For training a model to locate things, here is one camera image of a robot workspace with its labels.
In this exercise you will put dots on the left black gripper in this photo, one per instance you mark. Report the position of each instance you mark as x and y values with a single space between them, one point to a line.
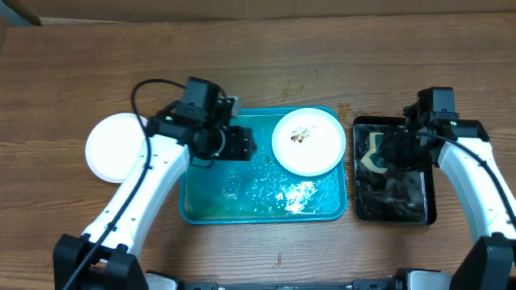
239 137

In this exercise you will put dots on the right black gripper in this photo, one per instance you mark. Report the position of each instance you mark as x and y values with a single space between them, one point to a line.
389 151

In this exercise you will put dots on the yellow green sponge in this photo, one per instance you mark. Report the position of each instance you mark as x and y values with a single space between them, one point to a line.
372 159

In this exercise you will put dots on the white plate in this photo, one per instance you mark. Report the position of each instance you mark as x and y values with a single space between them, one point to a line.
113 146
308 142

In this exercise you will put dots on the white plate front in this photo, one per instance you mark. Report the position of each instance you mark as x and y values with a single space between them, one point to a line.
113 146

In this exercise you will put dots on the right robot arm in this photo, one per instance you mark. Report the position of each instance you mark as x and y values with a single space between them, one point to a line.
435 135

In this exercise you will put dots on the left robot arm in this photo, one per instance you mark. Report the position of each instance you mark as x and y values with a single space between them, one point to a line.
106 255

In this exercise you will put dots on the black water tray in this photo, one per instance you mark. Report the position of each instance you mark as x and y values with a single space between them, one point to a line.
396 196

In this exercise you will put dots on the teal plastic tray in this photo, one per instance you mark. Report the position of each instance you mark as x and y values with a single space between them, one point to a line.
259 190

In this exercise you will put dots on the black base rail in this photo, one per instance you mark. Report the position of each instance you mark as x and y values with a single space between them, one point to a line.
282 285

